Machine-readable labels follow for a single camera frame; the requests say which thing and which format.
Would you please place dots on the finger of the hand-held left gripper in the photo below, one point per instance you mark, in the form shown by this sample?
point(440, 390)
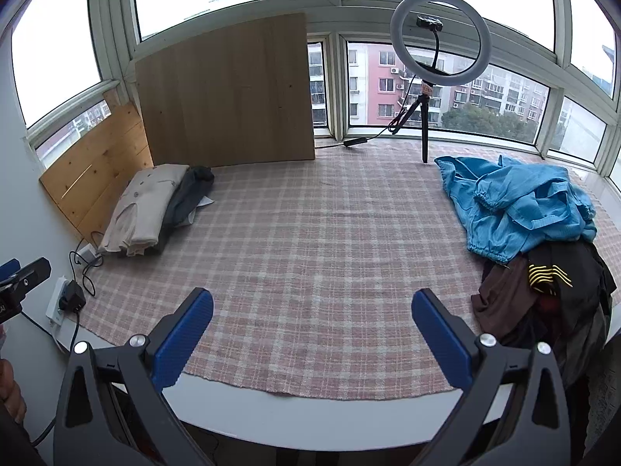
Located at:
point(7, 270)
point(29, 276)

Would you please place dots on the white power strip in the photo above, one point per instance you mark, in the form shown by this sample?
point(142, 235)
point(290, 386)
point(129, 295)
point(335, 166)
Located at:
point(54, 308)

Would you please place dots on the pine wood panel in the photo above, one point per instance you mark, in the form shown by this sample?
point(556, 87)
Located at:
point(97, 165)

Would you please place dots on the beige folded garment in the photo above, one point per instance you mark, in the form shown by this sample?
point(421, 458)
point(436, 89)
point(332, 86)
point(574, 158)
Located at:
point(140, 204)

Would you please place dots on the pink plaid blanket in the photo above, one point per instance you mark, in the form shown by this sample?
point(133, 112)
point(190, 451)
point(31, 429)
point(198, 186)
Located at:
point(310, 252)

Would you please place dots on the white paper sheet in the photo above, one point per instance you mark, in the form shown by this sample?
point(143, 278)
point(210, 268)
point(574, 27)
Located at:
point(206, 201)

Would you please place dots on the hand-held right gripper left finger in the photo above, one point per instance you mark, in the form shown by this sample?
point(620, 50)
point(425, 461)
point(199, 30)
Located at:
point(184, 335)

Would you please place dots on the black phone clamp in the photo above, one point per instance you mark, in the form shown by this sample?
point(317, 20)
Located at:
point(429, 22)

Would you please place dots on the blue striped jacket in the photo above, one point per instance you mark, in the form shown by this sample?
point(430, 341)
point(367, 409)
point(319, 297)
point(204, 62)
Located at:
point(514, 204)

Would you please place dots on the dark grey folded garment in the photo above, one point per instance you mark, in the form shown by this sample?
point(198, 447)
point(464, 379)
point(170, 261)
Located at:
point(187, 194)

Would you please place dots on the light wooden board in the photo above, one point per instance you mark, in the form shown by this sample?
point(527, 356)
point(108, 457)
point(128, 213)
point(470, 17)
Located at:
point(228, 92)

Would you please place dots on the person's left hand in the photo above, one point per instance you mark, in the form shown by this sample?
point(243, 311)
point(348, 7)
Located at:
point(12, 393)

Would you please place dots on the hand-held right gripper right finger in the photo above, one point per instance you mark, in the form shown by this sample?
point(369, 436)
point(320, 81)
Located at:
point(441, 344)

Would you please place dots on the brown garment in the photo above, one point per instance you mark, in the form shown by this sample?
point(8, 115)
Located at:
point(504, 296)

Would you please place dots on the black power adapter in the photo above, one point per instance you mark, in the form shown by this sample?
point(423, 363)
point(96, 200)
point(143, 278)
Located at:
point(73, 296)

